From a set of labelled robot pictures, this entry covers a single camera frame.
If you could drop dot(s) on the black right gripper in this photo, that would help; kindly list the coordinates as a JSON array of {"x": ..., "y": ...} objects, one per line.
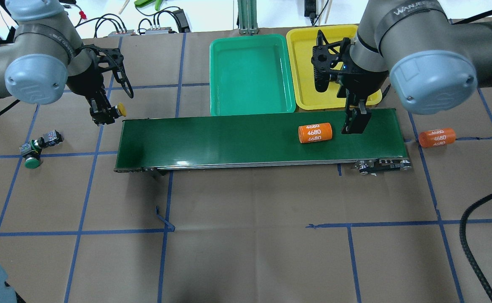
[{"x": 360, "y": 82}]

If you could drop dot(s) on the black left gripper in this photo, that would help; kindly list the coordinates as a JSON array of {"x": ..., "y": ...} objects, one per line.
[{"x": 85, "y": 83}]

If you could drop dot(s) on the yellow push button switch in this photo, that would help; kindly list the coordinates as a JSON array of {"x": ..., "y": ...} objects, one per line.
[{"x": 115, "y": 112}]

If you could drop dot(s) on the green push button switch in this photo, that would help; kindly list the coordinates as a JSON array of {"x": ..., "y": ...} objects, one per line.
[
  {"x": 52, "y": 138},
  {"x": 31, "y": 152}
]

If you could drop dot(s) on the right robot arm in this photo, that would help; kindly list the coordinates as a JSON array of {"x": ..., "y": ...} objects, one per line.
[{"x": 432, "y": 64}]

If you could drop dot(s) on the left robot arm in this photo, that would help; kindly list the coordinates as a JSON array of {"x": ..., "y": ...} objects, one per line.
[{"x": 47, "y": 55}]

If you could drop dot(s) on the yellow plastic tray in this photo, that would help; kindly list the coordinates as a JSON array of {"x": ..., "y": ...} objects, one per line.
[{"x": 300, "y": 43}]

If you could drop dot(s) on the green conveyor belt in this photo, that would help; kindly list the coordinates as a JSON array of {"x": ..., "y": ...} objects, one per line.
[{"x": 258, "y": 141}]

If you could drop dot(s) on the green plastic clip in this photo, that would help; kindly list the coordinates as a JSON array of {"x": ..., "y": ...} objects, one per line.
[{"x": 144, "y": 3}]

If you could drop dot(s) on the green plastic tray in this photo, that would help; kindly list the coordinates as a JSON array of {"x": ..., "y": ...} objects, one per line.
[{"x": 250, "y": 75}]

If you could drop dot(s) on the black power adapter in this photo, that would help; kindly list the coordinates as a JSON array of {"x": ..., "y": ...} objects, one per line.
[{"x": 182, "y": 21}]

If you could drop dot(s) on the aluminium frame post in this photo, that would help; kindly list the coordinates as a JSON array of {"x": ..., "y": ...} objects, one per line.
[{"x": 247, "y": 17}]

